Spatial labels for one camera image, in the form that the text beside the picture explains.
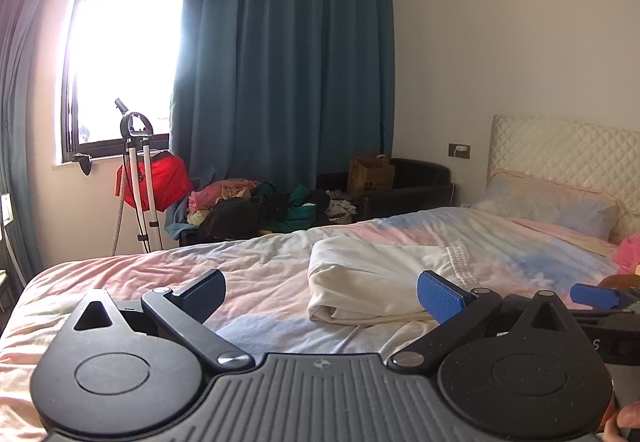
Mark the person's right hand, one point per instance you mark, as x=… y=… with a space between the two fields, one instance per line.
x=627 y=418

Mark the pastel pillow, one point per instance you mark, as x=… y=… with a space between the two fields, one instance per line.
x=514 y=195

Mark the quilted white headboard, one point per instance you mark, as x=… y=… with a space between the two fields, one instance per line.
x=575 y=153

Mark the wall socket plate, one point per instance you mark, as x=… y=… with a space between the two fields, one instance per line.
x=458 y=150

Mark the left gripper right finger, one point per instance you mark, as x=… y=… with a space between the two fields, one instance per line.
x=461 y=316

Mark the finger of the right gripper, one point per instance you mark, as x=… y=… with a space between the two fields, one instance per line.
x=598 y=297

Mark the pile of clothes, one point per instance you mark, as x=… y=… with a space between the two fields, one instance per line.
x=240 y=209

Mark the teal curtain left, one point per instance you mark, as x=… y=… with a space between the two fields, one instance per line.
x=19 y=26

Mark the red bag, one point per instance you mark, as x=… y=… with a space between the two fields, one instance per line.
x=170 y=182

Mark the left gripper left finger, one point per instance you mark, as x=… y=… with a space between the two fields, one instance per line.
x=181 y=316

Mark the teal curtain right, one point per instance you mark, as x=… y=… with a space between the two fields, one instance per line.
x=282 y=91

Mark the teal curtain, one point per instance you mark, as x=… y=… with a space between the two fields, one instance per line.
x=282 y=91
x=19 y=26

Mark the pastel tie-dye bed duvet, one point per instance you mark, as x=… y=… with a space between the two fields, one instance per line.
x=268 y=292

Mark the black sofa chair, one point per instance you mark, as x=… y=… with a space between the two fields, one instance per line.
x=417 y=186

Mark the pink towel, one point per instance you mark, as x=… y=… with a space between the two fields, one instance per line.
x=627 y=256

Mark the brown paper bag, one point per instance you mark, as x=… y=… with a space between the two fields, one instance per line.
x=369 y=174

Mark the window with dark frame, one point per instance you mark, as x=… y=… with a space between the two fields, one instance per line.
x=117 y=52

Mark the cream white garment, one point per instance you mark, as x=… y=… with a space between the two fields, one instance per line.
x=352 y=282

